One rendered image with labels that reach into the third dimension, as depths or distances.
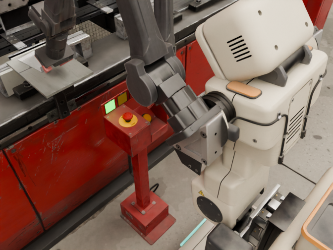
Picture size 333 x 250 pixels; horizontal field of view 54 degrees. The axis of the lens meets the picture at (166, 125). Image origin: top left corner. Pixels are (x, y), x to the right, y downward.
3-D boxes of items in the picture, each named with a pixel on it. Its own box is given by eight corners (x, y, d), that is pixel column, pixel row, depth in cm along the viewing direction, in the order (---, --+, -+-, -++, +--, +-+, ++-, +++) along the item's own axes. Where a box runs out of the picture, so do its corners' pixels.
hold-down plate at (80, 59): (21, 100, 119) (19, 94, 116) (14, 94, 121) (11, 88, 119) (89, 66, 134) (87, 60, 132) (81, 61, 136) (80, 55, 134)
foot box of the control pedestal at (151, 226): (151, 246, 171) (150, 235, 162) (120, 216, 183) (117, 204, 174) (177, 220, 181) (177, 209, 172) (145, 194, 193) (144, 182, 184)
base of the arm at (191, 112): (188, 137, 61) (226, 105, 67) (163, 101, 60) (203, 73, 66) (168, 147, 68) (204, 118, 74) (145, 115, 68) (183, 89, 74)
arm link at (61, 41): (55, 41, 89) (72, 33, 92) (40, 22, 90) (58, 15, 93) (53, 54, 95) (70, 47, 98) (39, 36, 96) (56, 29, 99)
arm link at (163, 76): (172, 104, 63) (191, 91, 66) (141, 61, 63) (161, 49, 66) (154, 117, 71) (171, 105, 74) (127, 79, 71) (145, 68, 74)
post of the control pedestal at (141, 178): (143, 210, 172) (137, 141, 134) (136, 203, 175) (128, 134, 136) (150, 203, 175) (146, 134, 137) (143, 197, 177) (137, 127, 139)
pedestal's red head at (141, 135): (132, 157, 127) (128, 125, 115) (106, 137, 135) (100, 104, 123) (167, 131, 138) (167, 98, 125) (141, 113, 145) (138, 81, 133)
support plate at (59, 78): (46, 98, 102) (45, 96, 101) (7, 64, 115) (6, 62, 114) (93, 74, 111) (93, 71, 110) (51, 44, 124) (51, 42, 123)
